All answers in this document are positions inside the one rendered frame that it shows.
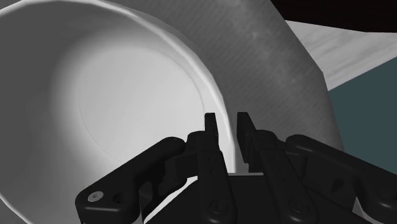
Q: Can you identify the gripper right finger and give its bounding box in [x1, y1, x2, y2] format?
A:
[236, 111, 397, 224]

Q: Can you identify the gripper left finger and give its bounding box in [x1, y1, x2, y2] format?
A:
[74, 112, 238, 224]

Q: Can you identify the grey bowl with white inside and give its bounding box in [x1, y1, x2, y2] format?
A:
[0, 0, 344, 224]

